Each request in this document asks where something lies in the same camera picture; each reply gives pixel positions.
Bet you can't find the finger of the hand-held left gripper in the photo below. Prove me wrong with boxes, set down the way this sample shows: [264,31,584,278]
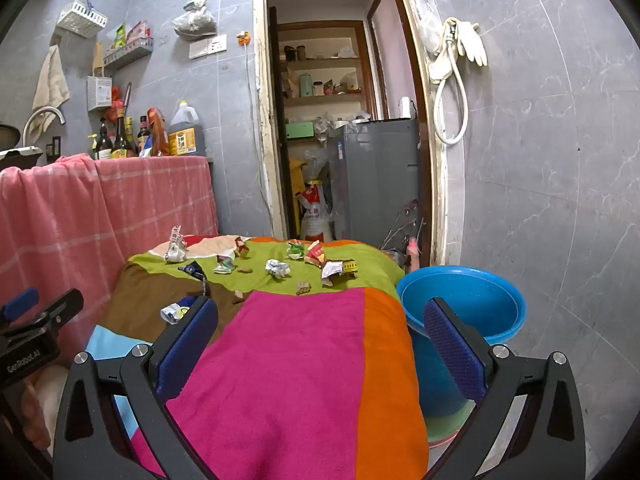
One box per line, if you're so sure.
[0,287,41,322]
[7,288,85,337]

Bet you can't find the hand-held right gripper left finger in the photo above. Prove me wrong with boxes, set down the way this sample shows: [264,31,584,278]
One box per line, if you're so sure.
[52,295,221,480]

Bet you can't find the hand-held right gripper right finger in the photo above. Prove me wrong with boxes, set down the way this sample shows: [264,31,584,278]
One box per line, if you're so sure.
[422,297,587,480]

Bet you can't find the white yellow wrapper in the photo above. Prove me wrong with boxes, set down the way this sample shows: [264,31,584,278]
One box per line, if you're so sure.
[160,302,189,326]

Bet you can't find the blue plastic basin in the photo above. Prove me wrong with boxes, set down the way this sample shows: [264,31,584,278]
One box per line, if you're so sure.
[396,266,527,346]

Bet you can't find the dark blue wrapper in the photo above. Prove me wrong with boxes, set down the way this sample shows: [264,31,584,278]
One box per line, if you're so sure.
[178,262,209,297]

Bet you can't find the silver white wrapper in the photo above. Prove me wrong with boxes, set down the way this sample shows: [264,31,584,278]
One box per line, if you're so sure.
[164,226,189,264]

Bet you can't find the person's left hand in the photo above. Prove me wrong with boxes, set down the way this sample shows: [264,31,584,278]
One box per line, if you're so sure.
[19,364,70,453]

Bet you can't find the blue plastic bucket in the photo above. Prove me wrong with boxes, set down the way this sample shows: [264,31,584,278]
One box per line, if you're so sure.
[410,327,478,418]

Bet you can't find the pink checked cloth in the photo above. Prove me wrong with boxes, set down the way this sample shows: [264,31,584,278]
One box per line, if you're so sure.
[0,154,221,361]

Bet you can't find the multicolour patchwork blanket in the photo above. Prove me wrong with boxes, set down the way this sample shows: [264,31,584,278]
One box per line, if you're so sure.
[82,234,431,480]

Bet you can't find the dark sauce bottle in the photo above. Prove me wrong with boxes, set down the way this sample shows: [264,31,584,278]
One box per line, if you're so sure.
[95,117,114,161]

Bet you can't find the dark bottle with yellow label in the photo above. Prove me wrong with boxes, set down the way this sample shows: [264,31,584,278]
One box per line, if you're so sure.
[111,110,136,159]

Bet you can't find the grey refrigerator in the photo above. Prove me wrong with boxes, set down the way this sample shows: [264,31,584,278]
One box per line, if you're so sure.
[327,117,422,256]

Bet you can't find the metal faucet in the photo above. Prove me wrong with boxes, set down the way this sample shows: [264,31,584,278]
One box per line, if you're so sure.
[22,106,67,147]

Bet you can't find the dark bottle with red cap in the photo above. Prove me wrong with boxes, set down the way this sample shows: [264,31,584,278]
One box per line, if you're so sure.
[136,116,152,157]

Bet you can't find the yellow container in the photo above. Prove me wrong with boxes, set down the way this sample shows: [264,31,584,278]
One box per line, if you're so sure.
[288,157,307,196]

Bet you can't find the large dark oil jug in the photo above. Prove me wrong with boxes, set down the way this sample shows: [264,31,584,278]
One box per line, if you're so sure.
[168,100,207,157]

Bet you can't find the beige hanging towel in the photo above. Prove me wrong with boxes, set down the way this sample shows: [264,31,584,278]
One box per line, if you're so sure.
[31,45,71,133]

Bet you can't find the crumpled clear plastic bag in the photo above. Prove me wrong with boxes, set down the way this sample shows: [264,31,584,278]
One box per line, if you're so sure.
[314,114,371,141]

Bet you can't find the white rubber glove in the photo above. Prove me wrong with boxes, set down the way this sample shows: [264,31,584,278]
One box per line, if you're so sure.
[452,19,488,67]
[429,17,458,83]

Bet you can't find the wooden shelf unit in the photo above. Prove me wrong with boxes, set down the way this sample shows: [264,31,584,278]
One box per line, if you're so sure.
[274,20,376,111]

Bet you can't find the hanging clear plastic bag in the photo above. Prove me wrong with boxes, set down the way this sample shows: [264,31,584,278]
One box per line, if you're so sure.
[172,0,218,40]

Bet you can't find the white hose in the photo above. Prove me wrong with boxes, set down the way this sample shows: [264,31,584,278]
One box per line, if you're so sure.
[432,25,469,146]

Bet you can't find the grey wall box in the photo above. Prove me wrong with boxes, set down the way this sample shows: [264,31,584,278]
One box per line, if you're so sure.
[87,76,113,112]

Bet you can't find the worn door frame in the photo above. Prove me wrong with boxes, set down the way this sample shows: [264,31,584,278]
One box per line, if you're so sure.
[252,0,451,268]

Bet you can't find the grey wall rack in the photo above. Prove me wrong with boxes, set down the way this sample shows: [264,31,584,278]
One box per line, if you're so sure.
[102,37,155,72]

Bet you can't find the white plastic wall basket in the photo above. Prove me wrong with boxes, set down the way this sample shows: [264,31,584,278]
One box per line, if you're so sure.
[55,0,108,38]

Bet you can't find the white wall socket panel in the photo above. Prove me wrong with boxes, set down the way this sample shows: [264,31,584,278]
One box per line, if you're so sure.
[189,34,228,59]

